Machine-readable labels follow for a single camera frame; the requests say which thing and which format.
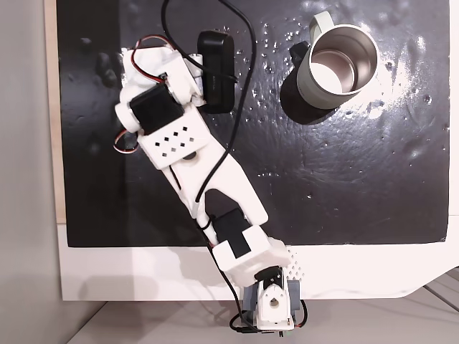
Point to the mint green steel mug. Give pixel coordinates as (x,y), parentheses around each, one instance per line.
(315,86)

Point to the white base board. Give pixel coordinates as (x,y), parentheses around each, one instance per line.
(143,272)

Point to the black table mat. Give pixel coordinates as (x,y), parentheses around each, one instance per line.
(340,179)

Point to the black oval camera box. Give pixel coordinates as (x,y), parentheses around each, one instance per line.
(217,71)

